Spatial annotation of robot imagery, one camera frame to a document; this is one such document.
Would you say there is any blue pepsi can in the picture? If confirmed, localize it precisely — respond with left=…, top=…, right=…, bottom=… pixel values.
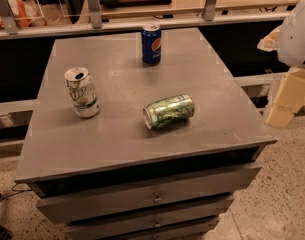
left=141, top=24, right=161, bottom=65

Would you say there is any right metal bracket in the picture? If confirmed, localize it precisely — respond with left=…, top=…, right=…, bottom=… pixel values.
left=202, top=0, right=217, bottom=21

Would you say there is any grey drawer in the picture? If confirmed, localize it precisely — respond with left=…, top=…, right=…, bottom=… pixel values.
left=101, top=216, right=220, bottom=240
left=64, top=194, right=235, bottom=240
left=37, top=163, right=260, bottom=224

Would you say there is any top grey drawer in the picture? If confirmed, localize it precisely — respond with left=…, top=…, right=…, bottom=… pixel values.
left=37, top=163, right=260, bottom=224

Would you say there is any black floor cable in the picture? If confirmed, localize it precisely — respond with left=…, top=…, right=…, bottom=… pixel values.
left=0, top=183, right=33, bottom=206

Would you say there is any middle grey drawer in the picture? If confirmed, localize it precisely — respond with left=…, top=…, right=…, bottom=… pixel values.
left=64, top=194, right=235, bottom=240

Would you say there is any metal bracket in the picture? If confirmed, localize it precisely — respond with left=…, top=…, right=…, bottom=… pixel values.
left=0, top=0, right=20, bottom=35
left=202, top=0, right=217, bottom=21
left=87, top=0, right=102, bottom=29

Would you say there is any orange white bag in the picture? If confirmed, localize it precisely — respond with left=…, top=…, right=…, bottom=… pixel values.
left=0, top=0, right=47, bottom=29

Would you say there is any grey drawer cabinet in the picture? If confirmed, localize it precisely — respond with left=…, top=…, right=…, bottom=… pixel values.
left=16, top=28, right=273, bottom=227

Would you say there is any green crushed soda can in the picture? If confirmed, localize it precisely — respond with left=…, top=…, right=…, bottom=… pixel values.
left=143, top=94, right=195, bottom=129

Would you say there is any left metal bracket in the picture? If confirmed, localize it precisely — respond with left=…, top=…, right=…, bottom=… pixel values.
left=0, top=0, right=20, bottom=35

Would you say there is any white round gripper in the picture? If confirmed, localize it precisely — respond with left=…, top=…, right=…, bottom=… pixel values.
left=257, top=0, right=305, bottom=129

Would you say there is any bottom grey drawer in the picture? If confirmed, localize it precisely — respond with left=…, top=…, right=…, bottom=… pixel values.
left=101, top=216, right=220, bottom=240

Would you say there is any middle metal bracket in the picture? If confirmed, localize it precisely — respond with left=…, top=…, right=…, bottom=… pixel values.
left=87, top=0, right=102, bottom=29

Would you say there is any white green 7up can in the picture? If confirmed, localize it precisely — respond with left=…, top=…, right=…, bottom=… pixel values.
left=64, top=67, right=100, bottom=118

